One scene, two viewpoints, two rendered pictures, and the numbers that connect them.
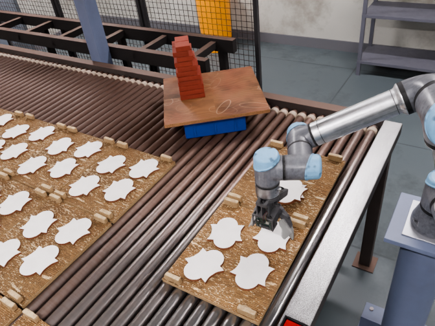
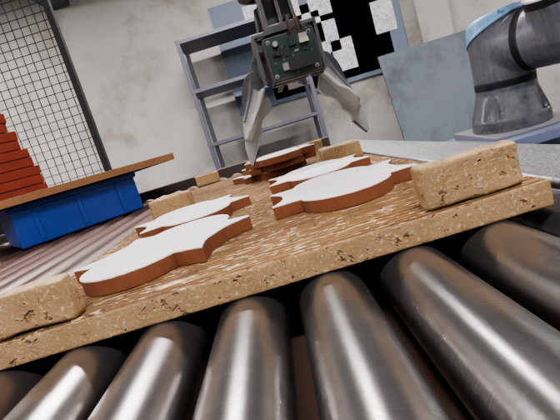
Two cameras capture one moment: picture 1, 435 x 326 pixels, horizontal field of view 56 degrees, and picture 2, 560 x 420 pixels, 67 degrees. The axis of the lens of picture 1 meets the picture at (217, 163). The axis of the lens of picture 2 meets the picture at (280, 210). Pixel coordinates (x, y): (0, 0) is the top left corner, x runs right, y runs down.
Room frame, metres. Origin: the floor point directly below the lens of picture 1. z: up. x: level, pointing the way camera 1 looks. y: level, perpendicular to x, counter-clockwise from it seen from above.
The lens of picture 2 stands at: (0.55, 0.20, 1.00)
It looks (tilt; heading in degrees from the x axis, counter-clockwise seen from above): 10 degrees down; 325
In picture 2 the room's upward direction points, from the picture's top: 17 degrees counter-clockwise
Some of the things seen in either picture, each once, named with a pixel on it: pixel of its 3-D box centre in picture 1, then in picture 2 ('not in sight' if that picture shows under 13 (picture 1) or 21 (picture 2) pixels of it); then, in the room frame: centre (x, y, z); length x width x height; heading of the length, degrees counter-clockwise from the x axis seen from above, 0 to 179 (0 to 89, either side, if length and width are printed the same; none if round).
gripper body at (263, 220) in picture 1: (267, 207); (279, 33); (0.94, -0.14, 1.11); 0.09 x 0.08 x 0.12; 145
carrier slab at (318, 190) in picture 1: (287, 180); (261, 178); (1.26, -0.27, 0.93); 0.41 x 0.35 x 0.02; 145
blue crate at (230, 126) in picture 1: (211, 110); (68, 210); (1.83, -0.01, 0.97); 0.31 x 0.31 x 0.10; 2
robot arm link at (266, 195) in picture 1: (268, 187); not in sight; (0.94, -0.14, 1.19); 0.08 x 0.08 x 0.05
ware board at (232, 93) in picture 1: (211, 94); (61, 190); (1.90, -0.02, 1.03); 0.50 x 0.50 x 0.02; 2
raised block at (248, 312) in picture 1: (246, 312); (467, 174); (0.68, -0.03, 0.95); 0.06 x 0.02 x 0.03; 55
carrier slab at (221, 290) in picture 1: (238, 253); (259, 216); (0.92, -0.03, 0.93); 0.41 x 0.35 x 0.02; 145
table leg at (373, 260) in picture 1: (373, 210); not in sight; (1.51, -0.79, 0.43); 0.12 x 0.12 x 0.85; 54
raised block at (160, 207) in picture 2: (231, 202); (171, 204); (1.16, -0.03, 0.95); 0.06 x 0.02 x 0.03; 55
